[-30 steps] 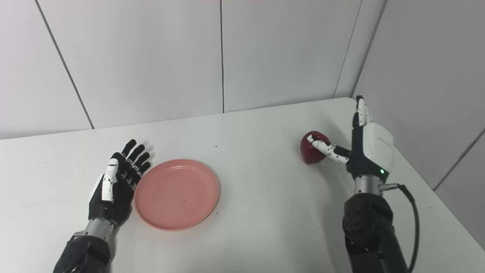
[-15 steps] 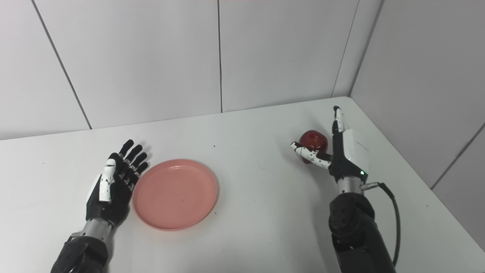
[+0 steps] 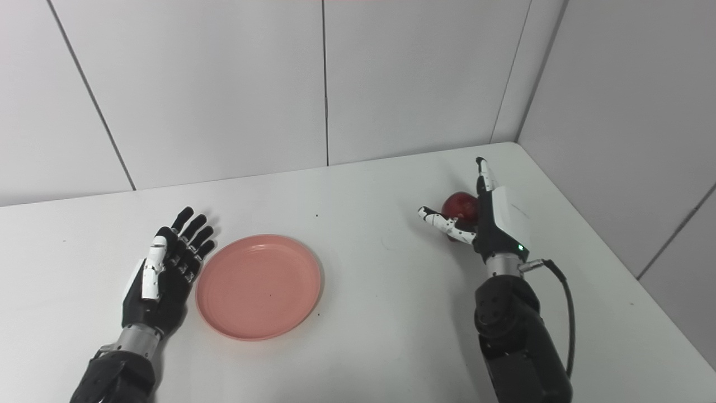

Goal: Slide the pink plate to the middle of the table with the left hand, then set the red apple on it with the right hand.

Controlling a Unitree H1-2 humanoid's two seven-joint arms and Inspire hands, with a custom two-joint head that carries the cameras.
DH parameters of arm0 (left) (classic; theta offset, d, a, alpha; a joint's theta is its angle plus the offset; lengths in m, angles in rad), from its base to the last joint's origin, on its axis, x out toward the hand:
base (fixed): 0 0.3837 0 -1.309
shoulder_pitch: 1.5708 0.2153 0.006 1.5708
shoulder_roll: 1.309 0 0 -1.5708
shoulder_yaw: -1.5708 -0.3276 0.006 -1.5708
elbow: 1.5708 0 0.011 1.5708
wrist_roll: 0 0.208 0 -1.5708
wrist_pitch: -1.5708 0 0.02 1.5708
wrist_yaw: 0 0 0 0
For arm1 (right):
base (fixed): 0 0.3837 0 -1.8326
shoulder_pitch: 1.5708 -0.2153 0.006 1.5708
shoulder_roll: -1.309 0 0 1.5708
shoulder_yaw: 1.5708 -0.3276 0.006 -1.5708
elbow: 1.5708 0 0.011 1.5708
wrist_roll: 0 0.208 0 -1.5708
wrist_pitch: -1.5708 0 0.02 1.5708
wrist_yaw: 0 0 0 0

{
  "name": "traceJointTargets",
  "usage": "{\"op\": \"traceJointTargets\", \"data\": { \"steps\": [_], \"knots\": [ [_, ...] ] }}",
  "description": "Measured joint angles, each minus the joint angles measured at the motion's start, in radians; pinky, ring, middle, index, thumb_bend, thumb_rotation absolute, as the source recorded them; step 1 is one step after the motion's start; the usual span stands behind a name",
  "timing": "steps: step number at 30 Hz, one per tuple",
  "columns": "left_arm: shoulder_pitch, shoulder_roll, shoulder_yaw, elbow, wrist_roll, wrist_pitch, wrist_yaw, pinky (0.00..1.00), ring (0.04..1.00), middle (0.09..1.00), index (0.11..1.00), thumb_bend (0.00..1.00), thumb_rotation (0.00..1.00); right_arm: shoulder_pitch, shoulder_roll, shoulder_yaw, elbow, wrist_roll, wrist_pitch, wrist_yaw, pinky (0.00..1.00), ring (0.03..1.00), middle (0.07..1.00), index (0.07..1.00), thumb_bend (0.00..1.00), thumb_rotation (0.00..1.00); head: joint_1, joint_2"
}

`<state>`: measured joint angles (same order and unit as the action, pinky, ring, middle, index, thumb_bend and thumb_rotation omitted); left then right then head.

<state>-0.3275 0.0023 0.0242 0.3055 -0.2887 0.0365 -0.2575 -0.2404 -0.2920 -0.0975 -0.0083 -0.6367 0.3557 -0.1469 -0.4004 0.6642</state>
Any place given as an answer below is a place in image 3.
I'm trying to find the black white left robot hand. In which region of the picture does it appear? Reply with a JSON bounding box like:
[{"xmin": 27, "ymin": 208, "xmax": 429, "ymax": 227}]
[{"xmin": 121, "ymin": 207, "xmax": 216, "ymax": 339}]

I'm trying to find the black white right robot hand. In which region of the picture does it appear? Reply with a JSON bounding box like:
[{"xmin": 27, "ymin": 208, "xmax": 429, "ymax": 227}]
[{"xmin": 417, "ymin": 157, "xmax": 532, "ymax": 264}]

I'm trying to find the red apple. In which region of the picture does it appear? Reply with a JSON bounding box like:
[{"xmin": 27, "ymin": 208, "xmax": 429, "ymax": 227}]
[{"xmin": 441, "ymin": 191, "xmax": 479, "ymax": 242}]

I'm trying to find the pink round plate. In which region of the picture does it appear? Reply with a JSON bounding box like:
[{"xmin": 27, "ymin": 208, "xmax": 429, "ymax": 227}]
[{"xmin": 195, "ymin": 235, "xmax": 323, "ymax": 341}]

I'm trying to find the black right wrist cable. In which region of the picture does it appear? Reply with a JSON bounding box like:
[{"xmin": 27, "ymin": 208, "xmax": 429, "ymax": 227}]
[{"xmin": 520, "ymin": 259, "xmax": 577, "ymax": 381}]

